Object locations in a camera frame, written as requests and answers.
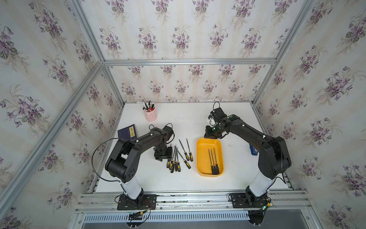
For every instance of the file in centre cluster right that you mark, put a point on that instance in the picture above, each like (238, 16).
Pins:
(178, 163)

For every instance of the file in cluster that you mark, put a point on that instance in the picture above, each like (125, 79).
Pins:
(178, 163)
(172, 164)
(175, 160)

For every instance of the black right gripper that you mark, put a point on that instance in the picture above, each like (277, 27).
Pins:
(207, 134)

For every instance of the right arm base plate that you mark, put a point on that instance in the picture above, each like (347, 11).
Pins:
(247, 201)

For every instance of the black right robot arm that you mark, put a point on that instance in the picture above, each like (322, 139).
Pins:
(274, 158)

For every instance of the diagonal flat file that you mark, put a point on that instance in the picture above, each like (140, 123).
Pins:
(184, 159)

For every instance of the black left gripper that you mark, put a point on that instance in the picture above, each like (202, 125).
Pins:
(168, 156)

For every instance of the yellow plastic storage box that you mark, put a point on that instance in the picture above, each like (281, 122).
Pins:
(202, 157)

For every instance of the file in centre cluster left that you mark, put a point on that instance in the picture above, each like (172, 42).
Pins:
(175, 160)

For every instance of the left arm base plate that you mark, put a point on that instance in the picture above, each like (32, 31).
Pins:
(143, 202)

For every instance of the dark blue notebook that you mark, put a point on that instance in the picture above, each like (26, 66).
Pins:
(127, 133)

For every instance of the rightmost file on table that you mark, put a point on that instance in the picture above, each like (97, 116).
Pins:
(189, 151)

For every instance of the pink pen cup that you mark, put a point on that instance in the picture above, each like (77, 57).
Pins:
(150, 115)

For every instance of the pens in cup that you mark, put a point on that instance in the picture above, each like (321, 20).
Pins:
(148, 106)

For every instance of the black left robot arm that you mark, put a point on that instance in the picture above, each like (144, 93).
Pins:
(123, 162)

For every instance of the blue object by right wall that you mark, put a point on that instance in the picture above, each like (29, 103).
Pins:
(253, 150)

